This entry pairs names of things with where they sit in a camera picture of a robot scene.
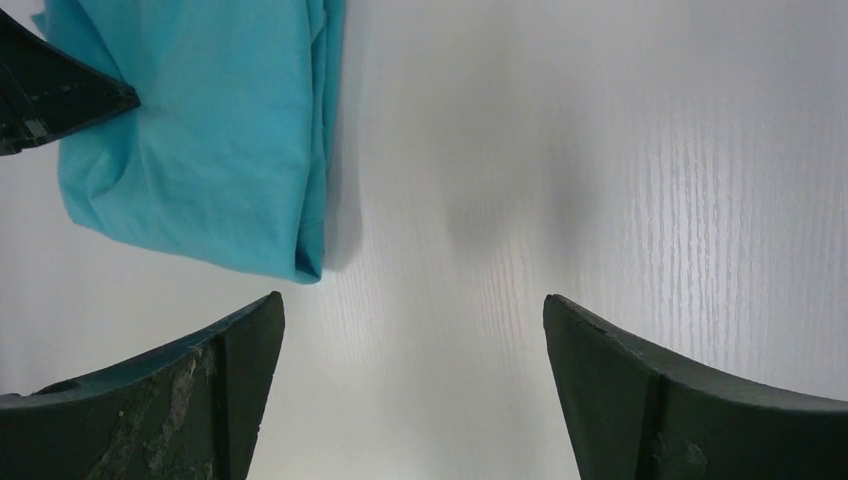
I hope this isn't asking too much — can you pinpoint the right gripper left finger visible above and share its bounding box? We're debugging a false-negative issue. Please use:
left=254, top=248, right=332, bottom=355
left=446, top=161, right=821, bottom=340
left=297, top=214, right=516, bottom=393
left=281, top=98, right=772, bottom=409
left=1, top=292, right=285, bottom=479

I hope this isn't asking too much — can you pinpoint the teal t shirt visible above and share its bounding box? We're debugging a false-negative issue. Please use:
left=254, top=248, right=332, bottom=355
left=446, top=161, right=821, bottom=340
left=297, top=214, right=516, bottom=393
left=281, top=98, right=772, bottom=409
left=34, top=0, right=346, bottom=284

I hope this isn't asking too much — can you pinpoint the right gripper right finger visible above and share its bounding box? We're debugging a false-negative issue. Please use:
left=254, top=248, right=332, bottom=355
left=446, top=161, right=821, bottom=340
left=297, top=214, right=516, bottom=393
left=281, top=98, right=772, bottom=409
left=543, top=295, right=847, bottom=479

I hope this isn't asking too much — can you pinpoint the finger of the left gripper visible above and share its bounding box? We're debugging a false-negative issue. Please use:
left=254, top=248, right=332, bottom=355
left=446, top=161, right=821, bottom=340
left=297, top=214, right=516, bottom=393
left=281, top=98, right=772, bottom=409
left=1, top=12, right=140, bottom=156

